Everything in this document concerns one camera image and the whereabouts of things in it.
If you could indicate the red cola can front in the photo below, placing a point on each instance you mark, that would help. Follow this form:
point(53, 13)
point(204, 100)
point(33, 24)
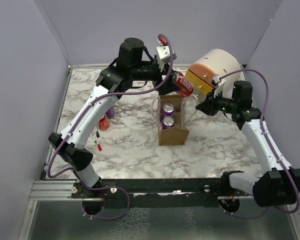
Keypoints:
point(103, 123)

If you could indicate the purple Fanta can front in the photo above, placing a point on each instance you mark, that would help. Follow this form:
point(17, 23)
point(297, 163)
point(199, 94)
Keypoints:
point(168, 110)

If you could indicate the red capped marker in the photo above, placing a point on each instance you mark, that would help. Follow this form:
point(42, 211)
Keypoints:
point(98, 144)

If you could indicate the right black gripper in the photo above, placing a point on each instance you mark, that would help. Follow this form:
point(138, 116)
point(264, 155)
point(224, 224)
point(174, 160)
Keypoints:
point(206, 105)

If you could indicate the round drawer cabinet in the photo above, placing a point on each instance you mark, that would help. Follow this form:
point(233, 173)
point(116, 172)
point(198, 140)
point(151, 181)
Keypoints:
point(215, 62)

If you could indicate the brown canvas tote bag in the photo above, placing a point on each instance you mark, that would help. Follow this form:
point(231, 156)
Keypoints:
point(177, 135)

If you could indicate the red cola can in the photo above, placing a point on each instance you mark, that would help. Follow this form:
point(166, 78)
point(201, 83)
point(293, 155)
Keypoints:
point(186, 88)
point(103, 123)

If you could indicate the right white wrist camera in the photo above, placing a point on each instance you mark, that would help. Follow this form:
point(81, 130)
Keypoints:
point(218, 84)

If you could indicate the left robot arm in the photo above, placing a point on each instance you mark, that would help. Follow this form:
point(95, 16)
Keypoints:
point(133, 72)

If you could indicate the metal front plate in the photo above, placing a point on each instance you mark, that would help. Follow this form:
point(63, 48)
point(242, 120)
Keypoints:
point(53, 215)

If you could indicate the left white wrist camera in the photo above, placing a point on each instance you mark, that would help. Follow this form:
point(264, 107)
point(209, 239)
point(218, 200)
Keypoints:
point(163, 56)

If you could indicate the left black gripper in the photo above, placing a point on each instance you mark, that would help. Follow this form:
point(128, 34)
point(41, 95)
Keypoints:
point(171, 84)

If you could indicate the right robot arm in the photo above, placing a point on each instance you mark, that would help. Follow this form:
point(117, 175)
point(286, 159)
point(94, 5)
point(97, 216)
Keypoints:
point(280, 182)

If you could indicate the purple can by cola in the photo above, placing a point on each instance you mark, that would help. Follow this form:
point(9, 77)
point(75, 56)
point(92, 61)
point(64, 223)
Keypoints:
point(110, 112)

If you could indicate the purple fanta can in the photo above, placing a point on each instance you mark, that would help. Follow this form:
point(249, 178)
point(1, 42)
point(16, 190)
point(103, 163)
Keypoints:
point(167, 122)
point(168, 110)

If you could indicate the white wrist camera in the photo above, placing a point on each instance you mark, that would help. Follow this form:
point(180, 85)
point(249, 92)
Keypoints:
point(163, 56)
point(218, 84)

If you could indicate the green capped marker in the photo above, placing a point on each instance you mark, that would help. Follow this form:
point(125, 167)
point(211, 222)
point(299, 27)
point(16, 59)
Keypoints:
point(94, 138)

